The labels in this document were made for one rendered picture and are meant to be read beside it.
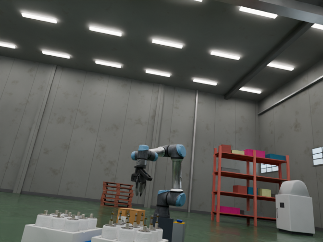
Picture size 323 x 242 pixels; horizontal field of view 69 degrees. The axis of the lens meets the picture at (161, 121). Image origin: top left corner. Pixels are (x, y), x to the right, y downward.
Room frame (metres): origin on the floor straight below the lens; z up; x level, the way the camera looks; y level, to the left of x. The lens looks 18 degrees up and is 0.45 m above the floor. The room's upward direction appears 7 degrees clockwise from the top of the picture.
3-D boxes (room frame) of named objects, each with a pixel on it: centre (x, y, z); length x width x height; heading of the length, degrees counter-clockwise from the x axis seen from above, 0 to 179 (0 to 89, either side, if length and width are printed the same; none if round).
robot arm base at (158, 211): (2.27, -0.10, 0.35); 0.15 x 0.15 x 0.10
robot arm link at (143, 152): (1.76, 0.11, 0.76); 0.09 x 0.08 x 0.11; 144
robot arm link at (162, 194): (2.26, -0.11, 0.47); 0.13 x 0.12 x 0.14; 54
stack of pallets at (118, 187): (9.34, 1.32, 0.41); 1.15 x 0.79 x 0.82; 97
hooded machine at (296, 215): (6.42, -3.68, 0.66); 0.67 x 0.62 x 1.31; 99
